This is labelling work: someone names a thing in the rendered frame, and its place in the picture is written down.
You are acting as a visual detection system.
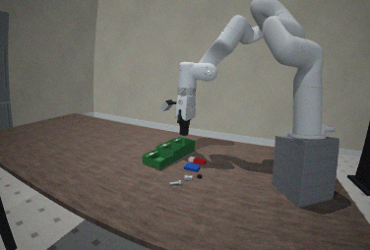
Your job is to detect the green rack of bins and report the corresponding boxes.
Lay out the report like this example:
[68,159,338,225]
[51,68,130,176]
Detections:
[143,137,195,169]

